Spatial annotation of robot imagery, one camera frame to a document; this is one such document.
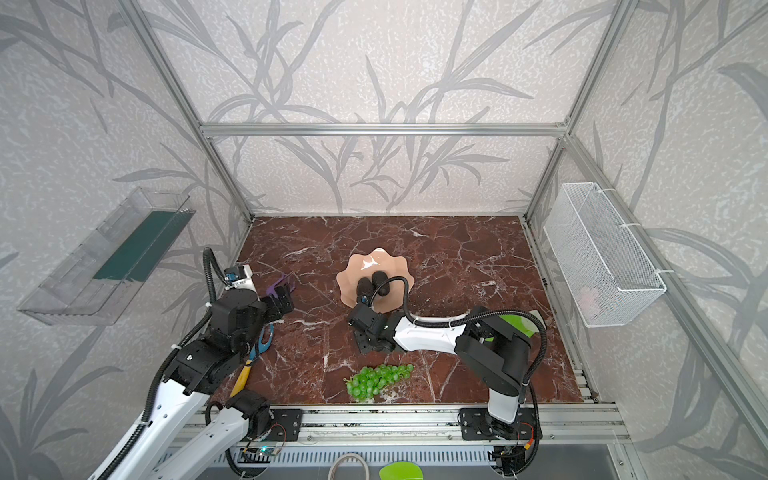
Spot green fake grape bunch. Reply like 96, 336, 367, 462
345, 364, 415, 402

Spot dark fake avocado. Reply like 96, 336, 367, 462
356, 277, 375, 305
371, 271, 390, 297

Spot green object behind arm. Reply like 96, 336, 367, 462
484, 310, 542, 342

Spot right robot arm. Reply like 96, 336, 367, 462
347, 303, 547, 425

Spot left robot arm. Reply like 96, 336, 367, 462
92, 285, 293, 479

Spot pink wavy fruit bowl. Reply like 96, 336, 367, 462
336, 248, 415, 313

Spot purple toy garden fork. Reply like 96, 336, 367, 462
265, 273, 296, 299

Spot teal toy garden rake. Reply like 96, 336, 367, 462
230, 324, 274, 398

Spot green object at bottom edge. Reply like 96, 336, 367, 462
379, 461, 424, 480

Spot pink object in basket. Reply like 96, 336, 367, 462
577, 287, 601, 322

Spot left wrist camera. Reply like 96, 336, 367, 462
224, 264, 257, 292

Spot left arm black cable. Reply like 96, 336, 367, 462
95, 247, 232, 480

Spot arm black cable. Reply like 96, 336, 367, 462
368, 275, 548, 385
95, 247, 232, 480

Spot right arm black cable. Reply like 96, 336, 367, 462
368, 275, 548, 385

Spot clear plastic wall tray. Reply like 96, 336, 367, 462
18, 188, 196, 326

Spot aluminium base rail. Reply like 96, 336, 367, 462
173, 403, 631, 448

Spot white wire mesh basket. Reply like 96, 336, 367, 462
544, 182, 667, 328

